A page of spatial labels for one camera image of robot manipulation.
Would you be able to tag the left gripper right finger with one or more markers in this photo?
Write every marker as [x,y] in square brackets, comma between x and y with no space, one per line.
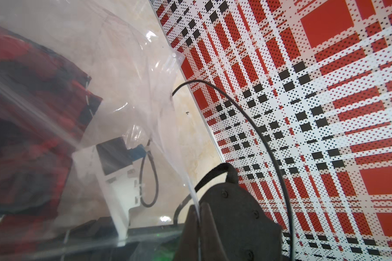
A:
[211,247]

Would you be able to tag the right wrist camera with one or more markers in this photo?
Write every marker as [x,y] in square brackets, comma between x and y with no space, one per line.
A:
[112,163]

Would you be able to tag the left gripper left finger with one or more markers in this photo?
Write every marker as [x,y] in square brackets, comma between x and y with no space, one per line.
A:
[188,249]

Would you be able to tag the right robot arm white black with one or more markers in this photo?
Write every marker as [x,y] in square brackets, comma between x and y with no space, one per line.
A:
[241,231]

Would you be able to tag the clear plastic vacuum bag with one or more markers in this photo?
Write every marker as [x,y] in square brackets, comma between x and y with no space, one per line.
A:
[134,73]

